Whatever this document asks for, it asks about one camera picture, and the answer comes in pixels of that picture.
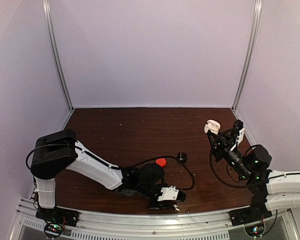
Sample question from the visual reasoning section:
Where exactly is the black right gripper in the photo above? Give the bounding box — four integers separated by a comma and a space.
207, 129, 252, 180

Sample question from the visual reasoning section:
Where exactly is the white charging case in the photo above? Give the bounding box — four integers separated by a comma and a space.
204, 119, 221, 135

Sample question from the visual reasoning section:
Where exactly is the black charging case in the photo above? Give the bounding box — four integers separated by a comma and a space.
177, 151, 188, 163

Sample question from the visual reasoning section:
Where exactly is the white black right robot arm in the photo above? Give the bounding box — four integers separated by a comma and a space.
204, 127, 300, 221

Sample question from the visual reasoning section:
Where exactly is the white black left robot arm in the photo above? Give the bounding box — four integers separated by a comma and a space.
25, 129, 187, 222

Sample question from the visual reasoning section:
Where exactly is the red round charging case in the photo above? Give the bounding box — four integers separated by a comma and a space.
155, 157, 167, 168

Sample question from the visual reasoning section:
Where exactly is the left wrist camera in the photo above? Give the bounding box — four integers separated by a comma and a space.
157, 186, 187, 202

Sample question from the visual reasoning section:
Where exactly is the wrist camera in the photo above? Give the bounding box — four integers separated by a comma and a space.
231, 119, 246, 147
157, 186, 187, 202

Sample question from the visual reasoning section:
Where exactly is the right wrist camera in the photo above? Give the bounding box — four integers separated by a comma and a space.
231, 119, 246, 147

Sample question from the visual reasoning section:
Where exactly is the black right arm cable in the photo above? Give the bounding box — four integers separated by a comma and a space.
209, 129, 256, 189

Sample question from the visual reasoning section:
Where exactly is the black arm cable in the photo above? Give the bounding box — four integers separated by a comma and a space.
209, 129, 256, 189
119, 155, 196, 192

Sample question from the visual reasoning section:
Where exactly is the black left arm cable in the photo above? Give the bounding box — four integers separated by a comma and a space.
119, 155, 196, 192

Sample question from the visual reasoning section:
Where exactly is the aluminium front rail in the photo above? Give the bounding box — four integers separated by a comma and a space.
7, 198, 300, 240

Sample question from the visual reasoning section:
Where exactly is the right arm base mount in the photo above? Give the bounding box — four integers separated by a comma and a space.
229, 205, 273, 239

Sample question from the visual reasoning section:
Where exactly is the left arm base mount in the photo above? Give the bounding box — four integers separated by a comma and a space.
35, 206, 79, 239

